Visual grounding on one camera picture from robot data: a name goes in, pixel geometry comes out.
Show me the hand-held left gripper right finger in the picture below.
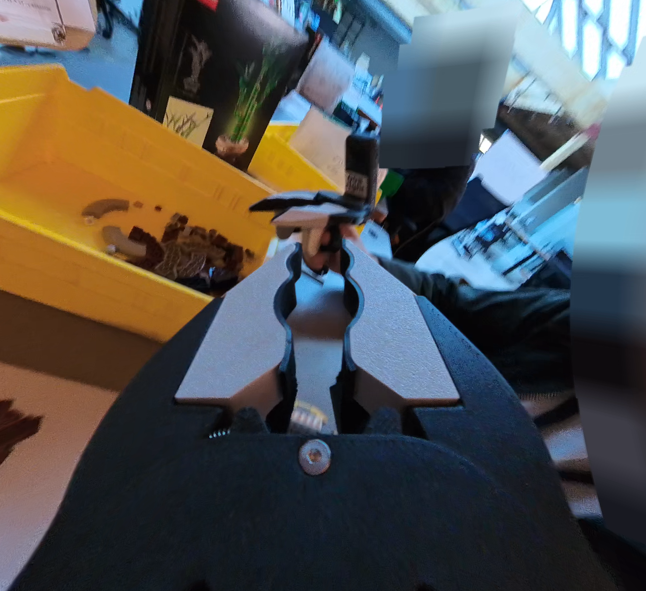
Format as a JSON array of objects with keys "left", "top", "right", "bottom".
[{"left": 332, "top": 240, "right": 461, "bottom": 433}]

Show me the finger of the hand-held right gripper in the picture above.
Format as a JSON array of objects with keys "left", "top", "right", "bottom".
[
  {"left": 272, "top": 207, "right": 336, "bottom": 238},
  {"left": 250, "top": 191, "right": 349, "bottom": 214}
]

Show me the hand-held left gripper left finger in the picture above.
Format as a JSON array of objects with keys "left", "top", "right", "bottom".
[{"left": 174, "top": 243, "right": 303, "bottom": 433}]

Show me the pile of toy bricks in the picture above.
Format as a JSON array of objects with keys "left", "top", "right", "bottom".
[{"left": 126, "top": 213, "right": 255, "bottom": 296}]

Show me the round toy pot build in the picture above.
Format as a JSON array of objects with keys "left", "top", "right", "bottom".
[{"left": 290, "top": 399, "right": 329, "bottom": 434}]

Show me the yellow plastic bin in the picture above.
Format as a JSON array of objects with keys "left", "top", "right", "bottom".
[
  {"left": 247, "top": 122, "right": 384, "bottom": 208},
  {"left": 0, "top": 64, "right": 283, "bottom": 344}
]

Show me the person's right forearm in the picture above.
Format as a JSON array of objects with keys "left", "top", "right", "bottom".
[{"left": 376, "top": 255, "right": 573, "bottom": 395}]

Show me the grey desk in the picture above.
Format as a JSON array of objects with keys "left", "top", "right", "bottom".
[{"left": 0, "top": 288, "right": 354, "bottom": 435}]

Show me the person's right hand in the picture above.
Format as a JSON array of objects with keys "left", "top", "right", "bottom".
[{"left": 303, "top": 227, "right": 378, "bottom": 275}]

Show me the brown paper bag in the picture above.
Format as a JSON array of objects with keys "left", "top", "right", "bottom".
[{"left": 288, "top": 107, "right": 354, "bottom": 178}]

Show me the whiteboard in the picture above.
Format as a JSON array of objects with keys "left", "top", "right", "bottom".
[{"left": 469, "top": 129, "right": 546, "bottom": 208}]

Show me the grey curved toy brick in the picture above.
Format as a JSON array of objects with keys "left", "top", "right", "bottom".
[
  {"left": 101, "top": 225, "right": 147, "bottom": 256},
  {"left": 81, "top": 197, "right": 131, "bottom": 221}
]

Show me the black bamboo toy box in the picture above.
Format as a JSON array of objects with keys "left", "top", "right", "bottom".
[{"left": 129, "top": 0, "right": 309, "bottom": 172}]

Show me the person's torso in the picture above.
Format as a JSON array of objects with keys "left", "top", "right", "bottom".
[{"left": 520, "top": 389, "right": 606, "bottom": 521}]

